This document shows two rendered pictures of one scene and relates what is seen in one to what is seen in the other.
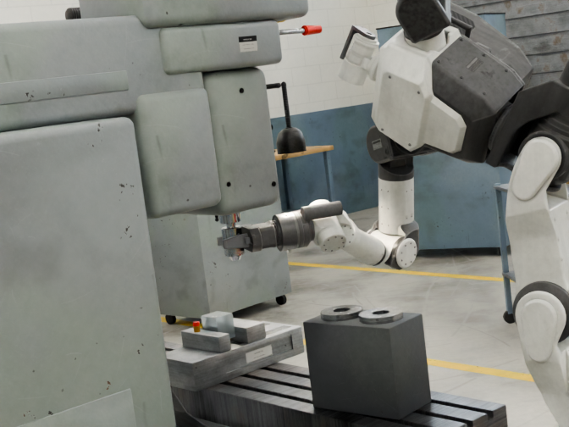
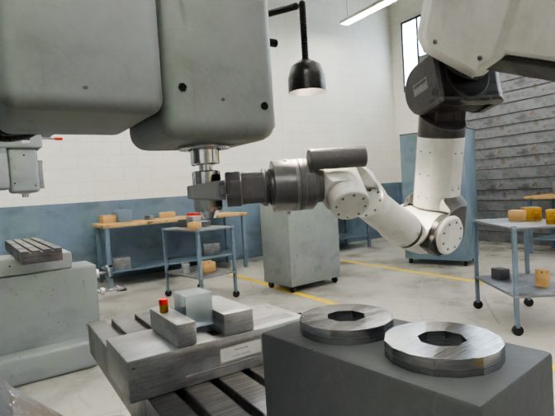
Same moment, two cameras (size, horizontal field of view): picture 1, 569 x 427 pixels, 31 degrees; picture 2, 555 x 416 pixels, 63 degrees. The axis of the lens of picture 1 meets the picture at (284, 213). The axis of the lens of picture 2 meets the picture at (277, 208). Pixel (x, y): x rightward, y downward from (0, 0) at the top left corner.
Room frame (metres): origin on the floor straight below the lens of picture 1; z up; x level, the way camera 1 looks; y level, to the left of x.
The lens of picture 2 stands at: (1.69, -0.10, 1.23)
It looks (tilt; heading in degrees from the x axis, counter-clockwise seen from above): 3 degrees down; 9
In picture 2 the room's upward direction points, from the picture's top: 4 degrees counter-clockwise
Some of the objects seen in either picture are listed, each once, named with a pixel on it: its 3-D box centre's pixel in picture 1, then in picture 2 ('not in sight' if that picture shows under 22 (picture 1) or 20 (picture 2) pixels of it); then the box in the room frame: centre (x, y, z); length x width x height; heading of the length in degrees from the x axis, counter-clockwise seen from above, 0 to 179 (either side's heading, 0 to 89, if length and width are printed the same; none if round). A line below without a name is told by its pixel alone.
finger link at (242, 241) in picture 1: (236, 242); (206, 191); (2.38, 0.12, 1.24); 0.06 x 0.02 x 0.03; 106
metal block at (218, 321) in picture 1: (218, 326); (193, 307); (2.49, 0.19, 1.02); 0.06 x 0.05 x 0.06; 41
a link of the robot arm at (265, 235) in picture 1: (269, 235); (261, 188); (2.44, 0.04, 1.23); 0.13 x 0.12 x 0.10; 16
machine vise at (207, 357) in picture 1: (230, 346); (210, 334); (2.51, 0.17, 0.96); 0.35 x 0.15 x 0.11; 131
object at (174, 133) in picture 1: (150, 152); (67, 33); (2.29, 0.28, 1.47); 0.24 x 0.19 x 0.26; 41
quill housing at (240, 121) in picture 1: (218, 141); (194, 48); (2.41, 0.13, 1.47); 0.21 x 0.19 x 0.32; 41
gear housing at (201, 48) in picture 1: (192, 51); not in sight; (2.39, 0.16, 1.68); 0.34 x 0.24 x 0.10; 131
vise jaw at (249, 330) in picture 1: (236, 329); (220, 314); (2.53, 0.15, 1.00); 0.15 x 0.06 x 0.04; 41
